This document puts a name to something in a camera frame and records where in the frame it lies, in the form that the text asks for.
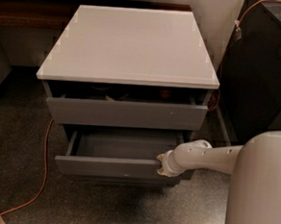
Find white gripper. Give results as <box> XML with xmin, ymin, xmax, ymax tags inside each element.
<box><xmin>157</xmin><ymin>150</ymin><xmax>187</xmax><ymax>178</ymax></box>

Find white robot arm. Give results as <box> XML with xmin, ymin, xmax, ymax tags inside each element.
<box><xmin>158</xmin><ymin>130</ymin><xmax>281</xmax><ymax>224</ymax></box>

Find brown round object in drawer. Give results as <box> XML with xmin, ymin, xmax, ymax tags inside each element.
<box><xmin>158</xmin><ymin>88</ymin><xmax>173</xmax><ymax>99</ymax></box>

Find grey drawer cabinet white top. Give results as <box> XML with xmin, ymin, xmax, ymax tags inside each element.
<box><xmin>28</xmin><ymin>1</ymin><xmax>225</xmax><ymax>191</ymax></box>

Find grey top drawer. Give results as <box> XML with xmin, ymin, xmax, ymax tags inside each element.
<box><xmin>43</xmin><ymin>86</ymin><xmax>210</xmax><ymax>135</ymax></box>

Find black cabinet on right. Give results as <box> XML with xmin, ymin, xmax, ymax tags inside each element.
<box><xmin>218</xmin><ymin>0</ymin><xmax>281</xmax><ymax>143</ymax></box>

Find orange cable on floor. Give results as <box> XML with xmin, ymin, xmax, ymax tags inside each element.
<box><xmin>0</xmin><ymin>112</ymin><xmax>55</xmax><ymax>224</ymax></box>

